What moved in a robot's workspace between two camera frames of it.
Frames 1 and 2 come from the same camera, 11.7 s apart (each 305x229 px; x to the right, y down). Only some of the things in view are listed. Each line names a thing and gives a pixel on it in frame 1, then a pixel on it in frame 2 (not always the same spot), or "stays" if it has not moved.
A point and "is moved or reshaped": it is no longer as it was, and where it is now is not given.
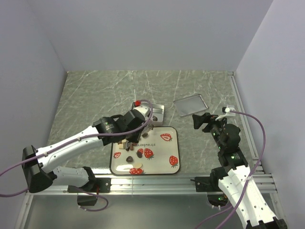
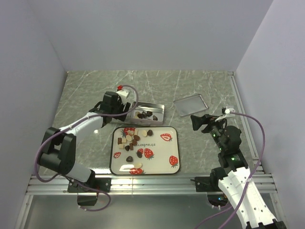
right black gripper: [198, 120] stays
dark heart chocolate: [129, 159] stays
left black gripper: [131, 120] → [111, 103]
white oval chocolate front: [137, 165] stays
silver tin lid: [190, 105] stays
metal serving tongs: [147, 128] is moved or reshaped
